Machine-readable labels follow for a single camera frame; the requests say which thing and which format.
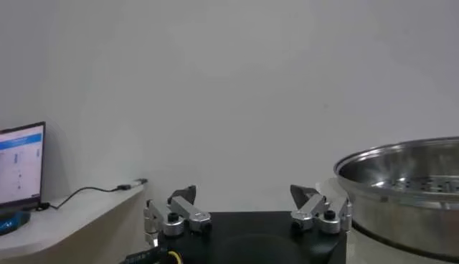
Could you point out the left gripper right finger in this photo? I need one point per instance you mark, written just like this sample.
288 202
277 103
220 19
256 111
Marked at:
312 206

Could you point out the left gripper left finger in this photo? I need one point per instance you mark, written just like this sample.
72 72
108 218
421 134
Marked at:
183 208

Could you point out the stainless steel steamer basket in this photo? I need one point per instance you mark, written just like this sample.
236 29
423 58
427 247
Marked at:
394 215

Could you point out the white side desk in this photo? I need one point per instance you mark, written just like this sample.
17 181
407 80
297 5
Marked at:
71 229

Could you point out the black laptop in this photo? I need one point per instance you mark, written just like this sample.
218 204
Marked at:
19 165

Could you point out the blue computer mouse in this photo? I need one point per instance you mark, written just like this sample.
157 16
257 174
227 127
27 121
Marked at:
10 222

